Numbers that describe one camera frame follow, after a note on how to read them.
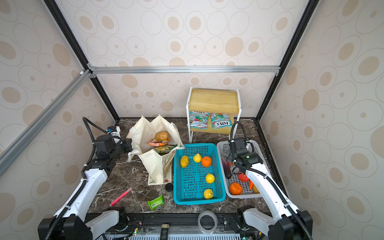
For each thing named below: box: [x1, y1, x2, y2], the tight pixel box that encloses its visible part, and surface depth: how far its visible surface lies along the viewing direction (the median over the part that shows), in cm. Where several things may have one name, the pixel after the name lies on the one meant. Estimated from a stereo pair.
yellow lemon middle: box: [205, 173, 215, 184], surface depth 86 cm
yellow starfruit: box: [180, 155, 189, 168], surface depth 94 cm
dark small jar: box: [165, 182, 174, 192], surface depth 76 cm
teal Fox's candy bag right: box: [210, 113, 233, 130], surface depth 96 cm
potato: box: [154, 131, 169, 142], surface depth 91 cm
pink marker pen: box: [109, 188, 132, 207], surface depth 83 cm
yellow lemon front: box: [203, 188, 214, 200], surface depth 80 cm
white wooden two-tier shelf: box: [186, 86, 242, 144], surface depth 89 cm
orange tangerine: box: [201, 156, 212, 168], surface depth 92 cm
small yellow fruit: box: [193, 153, 202, 163], surface depth 95 cm
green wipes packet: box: [147, 194, 165, 211], surface depth 81 cm
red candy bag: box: [147, 137, 171, 147], surface depth 91 cm
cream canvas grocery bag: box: [127, 114, 185, 186], surface depth 83 cm
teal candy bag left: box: [189, 111, 209, 130], surface depth 95 cm
